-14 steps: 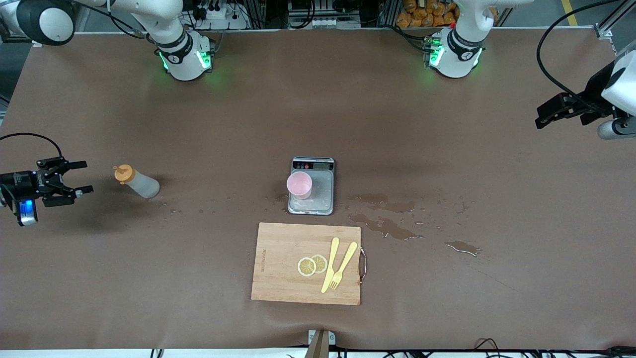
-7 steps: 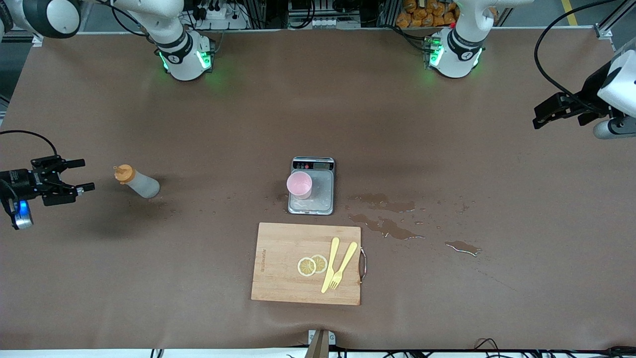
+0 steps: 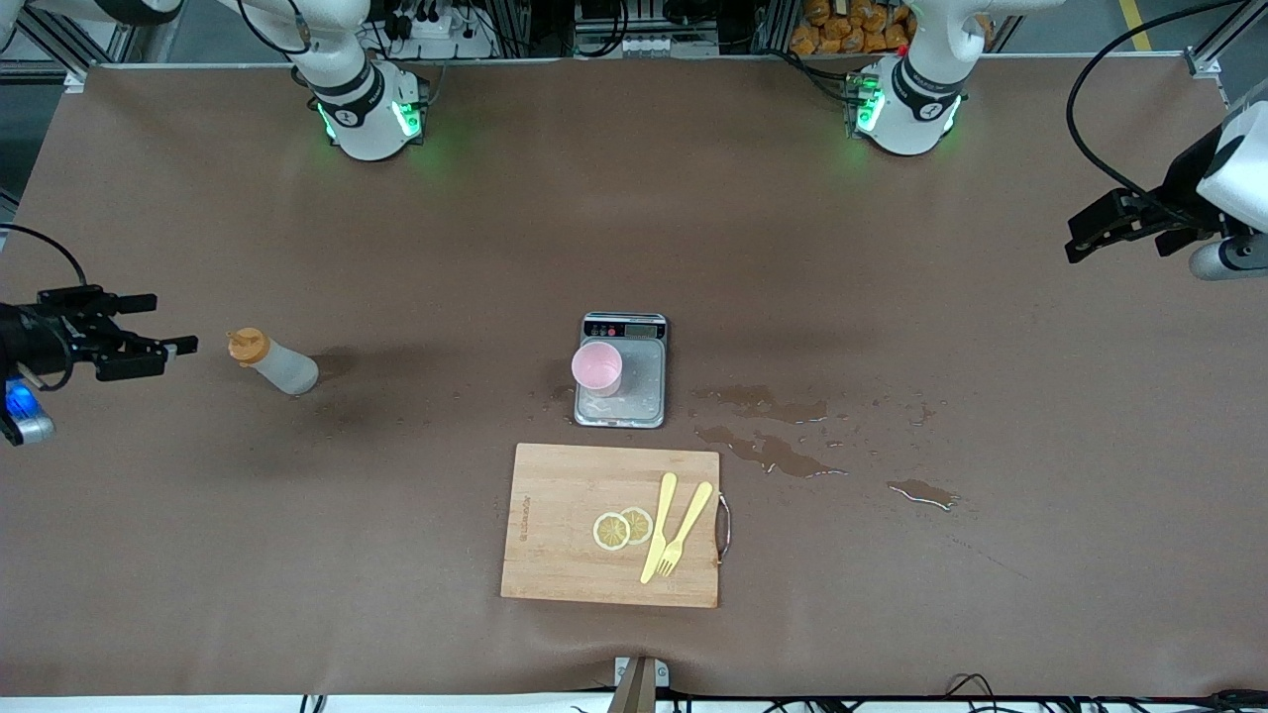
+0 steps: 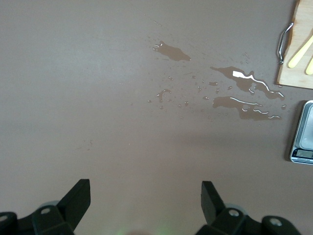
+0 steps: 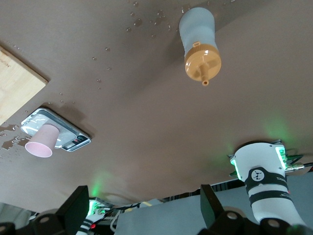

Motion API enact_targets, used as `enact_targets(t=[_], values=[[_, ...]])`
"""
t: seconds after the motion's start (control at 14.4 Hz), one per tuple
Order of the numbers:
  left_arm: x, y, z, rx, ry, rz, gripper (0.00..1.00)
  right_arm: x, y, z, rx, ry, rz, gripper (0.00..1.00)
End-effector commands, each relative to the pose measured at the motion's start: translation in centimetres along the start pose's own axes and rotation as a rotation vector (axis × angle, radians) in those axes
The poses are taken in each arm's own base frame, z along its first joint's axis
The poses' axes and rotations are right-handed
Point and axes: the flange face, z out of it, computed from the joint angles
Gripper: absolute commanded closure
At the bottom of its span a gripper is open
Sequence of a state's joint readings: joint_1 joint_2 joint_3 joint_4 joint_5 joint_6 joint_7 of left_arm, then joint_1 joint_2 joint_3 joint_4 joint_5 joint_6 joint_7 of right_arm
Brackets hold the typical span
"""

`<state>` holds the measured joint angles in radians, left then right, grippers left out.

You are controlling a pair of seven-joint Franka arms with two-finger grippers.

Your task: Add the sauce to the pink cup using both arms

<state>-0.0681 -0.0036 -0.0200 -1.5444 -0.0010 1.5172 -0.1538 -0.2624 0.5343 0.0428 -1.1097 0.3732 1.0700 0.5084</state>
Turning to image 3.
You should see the yellow plastic fork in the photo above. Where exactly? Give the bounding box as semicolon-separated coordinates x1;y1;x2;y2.
656;481;714;577

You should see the wooden cutting board metal handle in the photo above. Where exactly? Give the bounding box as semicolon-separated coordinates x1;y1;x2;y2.
500;443;732;609

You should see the orange bread rolls bag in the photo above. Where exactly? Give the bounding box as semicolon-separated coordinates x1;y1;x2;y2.
790;0;917;55

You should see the yellow plastic knife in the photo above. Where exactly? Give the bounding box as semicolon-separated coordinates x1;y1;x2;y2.
639;472;679;585

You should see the translucent sauce bottle orange cap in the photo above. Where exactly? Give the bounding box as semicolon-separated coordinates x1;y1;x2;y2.
226;327;320;397

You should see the silver digital kitchen scale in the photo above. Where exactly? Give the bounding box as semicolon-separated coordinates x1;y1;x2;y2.
574;312;669;430

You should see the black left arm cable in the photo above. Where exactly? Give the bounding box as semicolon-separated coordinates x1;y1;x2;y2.
1066;0;1224;204

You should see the metal table edge bracket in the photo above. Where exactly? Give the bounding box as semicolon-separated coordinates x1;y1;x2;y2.
609;656;672;713

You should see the pink plastic cup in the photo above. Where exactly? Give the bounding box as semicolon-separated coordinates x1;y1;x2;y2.
571;342;625;398

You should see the white power strip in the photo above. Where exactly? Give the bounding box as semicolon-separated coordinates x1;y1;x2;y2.
381;0;496;58

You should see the brown table mat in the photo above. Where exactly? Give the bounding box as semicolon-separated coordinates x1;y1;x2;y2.
0;56;1268;697

